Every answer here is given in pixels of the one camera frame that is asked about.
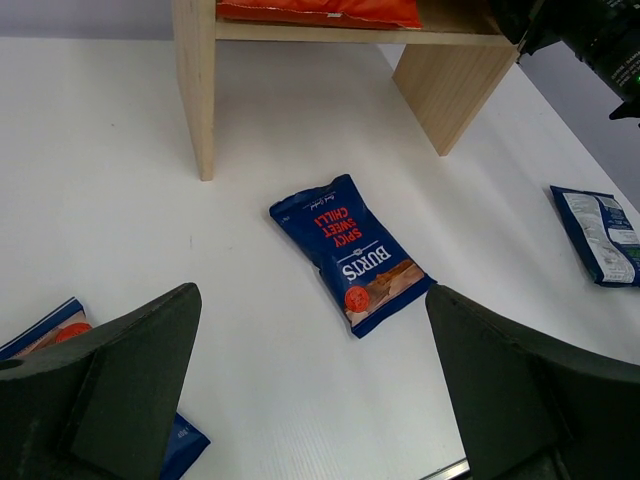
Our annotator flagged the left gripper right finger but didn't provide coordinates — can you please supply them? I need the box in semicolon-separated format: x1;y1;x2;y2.
425;285;639;479

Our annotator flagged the blue burts bag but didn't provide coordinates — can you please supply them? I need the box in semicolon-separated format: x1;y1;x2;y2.
269;174;435;338
1;297;211;479

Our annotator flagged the cassava chips bag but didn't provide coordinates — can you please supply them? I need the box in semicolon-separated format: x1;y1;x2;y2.
216;0;422;30

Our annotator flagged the blue bag back side up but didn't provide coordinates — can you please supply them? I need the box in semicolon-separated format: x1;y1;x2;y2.
550;185;639;288

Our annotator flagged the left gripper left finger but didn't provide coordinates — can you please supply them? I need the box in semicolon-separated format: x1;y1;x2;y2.
1;283;202;479

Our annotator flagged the aluminium mounting rail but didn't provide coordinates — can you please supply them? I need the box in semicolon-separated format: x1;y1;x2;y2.
421;459;471;480

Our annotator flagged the wooden two-tier shelf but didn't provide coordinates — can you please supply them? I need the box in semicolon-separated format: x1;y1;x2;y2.
171;1;518;181

